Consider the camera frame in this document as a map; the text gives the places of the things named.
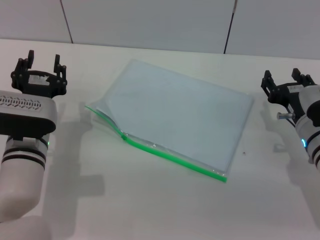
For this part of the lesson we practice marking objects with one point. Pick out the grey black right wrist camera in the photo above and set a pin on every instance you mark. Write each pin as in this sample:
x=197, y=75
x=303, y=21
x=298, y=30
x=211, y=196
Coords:
x=311, y=97

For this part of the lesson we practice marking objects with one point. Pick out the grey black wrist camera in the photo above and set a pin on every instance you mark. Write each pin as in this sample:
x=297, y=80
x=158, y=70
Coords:
x=311, y=97
x=25, y=117

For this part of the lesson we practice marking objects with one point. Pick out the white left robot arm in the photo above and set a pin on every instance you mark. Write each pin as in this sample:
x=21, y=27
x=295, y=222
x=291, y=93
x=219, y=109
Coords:
x=20, y=170

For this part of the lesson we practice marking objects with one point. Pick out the green zipper slider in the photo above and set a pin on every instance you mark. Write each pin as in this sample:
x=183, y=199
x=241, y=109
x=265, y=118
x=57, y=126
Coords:
x=124, y=137

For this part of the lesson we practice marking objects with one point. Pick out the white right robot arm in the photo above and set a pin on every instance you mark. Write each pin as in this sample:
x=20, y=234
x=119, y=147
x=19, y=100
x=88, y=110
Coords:
x=312, y=145

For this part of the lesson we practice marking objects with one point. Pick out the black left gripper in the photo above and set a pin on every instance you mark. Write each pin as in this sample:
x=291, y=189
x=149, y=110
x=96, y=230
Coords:
x=40, y=86

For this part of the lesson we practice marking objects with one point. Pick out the transparent document bag green zip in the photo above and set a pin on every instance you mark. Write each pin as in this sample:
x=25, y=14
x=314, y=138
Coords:
x=180, y=120

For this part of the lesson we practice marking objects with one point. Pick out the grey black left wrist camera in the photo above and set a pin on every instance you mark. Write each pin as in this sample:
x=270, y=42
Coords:
x=25, y=117

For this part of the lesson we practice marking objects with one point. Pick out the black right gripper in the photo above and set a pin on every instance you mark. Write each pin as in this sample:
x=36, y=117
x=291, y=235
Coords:
x=290, y=96

